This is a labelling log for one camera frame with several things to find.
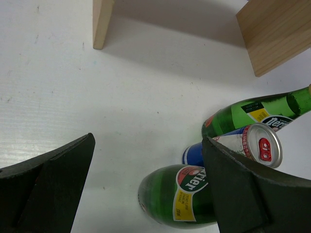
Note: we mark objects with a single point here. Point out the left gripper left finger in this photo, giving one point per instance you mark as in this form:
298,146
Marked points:
42,194

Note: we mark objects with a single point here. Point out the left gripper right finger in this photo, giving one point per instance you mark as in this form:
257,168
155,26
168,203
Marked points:
249,197

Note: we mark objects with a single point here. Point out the wooden three-tier shelf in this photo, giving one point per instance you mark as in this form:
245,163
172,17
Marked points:
273,31

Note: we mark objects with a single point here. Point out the rear silver red-tab can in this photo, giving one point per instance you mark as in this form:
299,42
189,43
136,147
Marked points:
257,142

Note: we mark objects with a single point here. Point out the left green glass bottle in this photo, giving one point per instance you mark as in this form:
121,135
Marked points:
178,196

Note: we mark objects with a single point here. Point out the green glass bottle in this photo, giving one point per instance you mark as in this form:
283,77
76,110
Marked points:
178,196
276,111

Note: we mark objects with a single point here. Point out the right green glass bottle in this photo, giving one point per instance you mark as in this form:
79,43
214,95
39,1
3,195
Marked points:
276,111

